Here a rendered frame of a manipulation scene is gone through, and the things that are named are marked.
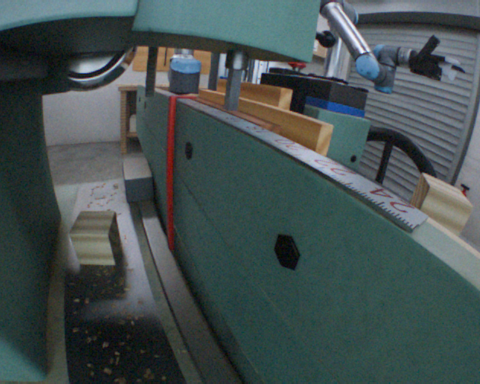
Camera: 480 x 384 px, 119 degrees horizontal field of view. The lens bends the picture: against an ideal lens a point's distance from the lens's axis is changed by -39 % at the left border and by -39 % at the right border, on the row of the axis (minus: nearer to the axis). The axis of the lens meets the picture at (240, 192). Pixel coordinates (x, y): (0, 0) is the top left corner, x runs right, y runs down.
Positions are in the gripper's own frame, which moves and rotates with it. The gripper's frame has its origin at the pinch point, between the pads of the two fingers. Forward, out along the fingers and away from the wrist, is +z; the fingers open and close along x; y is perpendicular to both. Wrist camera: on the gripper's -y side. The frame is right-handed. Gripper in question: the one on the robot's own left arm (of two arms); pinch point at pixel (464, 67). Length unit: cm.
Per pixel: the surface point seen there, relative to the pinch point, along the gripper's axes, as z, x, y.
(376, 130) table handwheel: -8, 48, 23
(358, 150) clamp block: -6, 57, 25
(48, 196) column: -14, 99, 25
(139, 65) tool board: -333, 44, 5
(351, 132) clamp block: -7, 60, 22
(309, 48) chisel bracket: -2, 75, 12
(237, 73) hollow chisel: -6, 80, 15
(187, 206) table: -3, 86, 24
